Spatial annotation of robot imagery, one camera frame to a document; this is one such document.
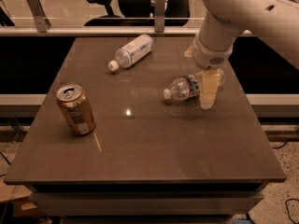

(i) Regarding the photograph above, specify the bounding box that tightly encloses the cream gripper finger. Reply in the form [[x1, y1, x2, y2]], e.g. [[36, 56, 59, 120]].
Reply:
[[184, 45, 193, 58], [199, 70, 221, 109]]

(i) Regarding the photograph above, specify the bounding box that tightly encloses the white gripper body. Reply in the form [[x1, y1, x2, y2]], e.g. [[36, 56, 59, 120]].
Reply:
[[192, 34, 233, 70]]

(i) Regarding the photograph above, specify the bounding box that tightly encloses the clear bottle red label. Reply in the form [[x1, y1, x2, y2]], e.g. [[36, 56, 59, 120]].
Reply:
[[164, 68, 225, 101]]

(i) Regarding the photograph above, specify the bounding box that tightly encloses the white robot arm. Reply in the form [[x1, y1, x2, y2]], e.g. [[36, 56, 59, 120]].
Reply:
[[192, 0, 299, 109]]

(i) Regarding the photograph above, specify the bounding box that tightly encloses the clear bottle white label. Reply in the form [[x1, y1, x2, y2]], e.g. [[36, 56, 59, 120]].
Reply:
[[108, 35, 153, 71]]

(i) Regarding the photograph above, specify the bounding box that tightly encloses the black office chair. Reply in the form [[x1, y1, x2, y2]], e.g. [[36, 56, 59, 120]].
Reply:
[[85, 0, 190, 26]]

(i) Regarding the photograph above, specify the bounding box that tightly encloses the brown table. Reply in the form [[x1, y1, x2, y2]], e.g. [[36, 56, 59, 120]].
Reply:
[[5, 37, 285, 223]]

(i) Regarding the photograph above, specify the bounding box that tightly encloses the gold soda can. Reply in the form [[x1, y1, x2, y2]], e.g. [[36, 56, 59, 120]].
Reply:
[[57, 84, 95, 135]]

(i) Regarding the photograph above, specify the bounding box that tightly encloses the glass railing panel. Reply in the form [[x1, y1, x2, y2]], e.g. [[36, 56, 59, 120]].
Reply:
[[0, 0, 299, 30]]

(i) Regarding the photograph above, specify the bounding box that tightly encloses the cardboard box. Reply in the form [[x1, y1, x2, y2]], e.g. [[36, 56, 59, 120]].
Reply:
[[0, 181, 46, 218]]

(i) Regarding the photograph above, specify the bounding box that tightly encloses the middle metal rail bracket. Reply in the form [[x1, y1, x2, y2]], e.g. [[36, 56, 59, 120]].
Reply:
[[154, 0, 165, 33]]

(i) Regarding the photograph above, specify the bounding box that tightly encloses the black floor cable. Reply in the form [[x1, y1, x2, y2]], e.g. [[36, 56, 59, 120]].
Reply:
[[284, 197, 299, 224]]

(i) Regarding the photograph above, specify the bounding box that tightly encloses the left metal rail bracket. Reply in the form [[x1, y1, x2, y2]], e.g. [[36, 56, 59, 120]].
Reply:
[[26, 0, 51, 33]]

